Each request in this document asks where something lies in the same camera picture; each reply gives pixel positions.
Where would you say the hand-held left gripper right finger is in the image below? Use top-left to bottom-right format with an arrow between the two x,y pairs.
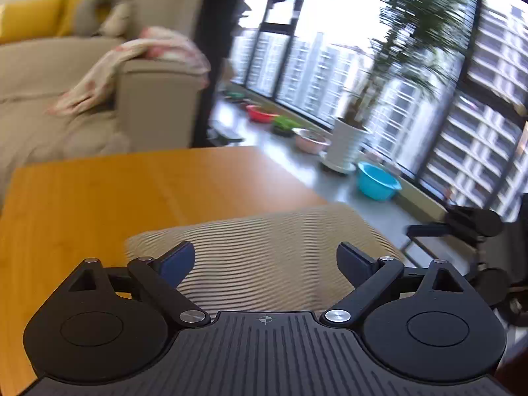
325,243 -> 471,328

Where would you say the floral pink blanket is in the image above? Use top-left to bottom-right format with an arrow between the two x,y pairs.
46,26 -> 212,117

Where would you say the striped knit garment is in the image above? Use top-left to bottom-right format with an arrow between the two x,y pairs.
124,204 -> 407,314

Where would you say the dark curtain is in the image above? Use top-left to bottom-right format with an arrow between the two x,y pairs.
193,0 -> 238,149

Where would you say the long yellow cushion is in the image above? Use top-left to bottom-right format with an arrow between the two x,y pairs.
0,0 -> 69,44

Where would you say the tall potted plant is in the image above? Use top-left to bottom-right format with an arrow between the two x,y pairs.
342,0 -> 471,129

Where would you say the grey neck pillow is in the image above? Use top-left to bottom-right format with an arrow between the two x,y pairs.
75,0 -> 118,37

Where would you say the red basin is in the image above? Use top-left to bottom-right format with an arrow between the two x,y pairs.
246,105 -> 280,124

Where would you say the green sprout tray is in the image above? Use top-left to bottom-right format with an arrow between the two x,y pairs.
271,115 -> 303,137

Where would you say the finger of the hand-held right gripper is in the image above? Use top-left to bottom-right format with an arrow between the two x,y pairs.
406,223 -> 454,238

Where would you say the blue plastic basin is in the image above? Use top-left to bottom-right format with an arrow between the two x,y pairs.
356,161 -> 403,202

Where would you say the pink basin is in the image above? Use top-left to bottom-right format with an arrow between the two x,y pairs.
292,128 -> 331,154

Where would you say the black framed window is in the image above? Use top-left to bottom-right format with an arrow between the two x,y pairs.
229,0 -> 528,232

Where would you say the white ribbed plant pot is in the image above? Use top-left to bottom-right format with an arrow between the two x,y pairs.
319,116 -> 373,174

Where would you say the beige sofa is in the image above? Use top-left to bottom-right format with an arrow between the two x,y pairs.
0,0 -> 215,199

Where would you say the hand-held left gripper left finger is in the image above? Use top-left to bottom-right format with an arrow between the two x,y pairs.
66,240 -> 211,327

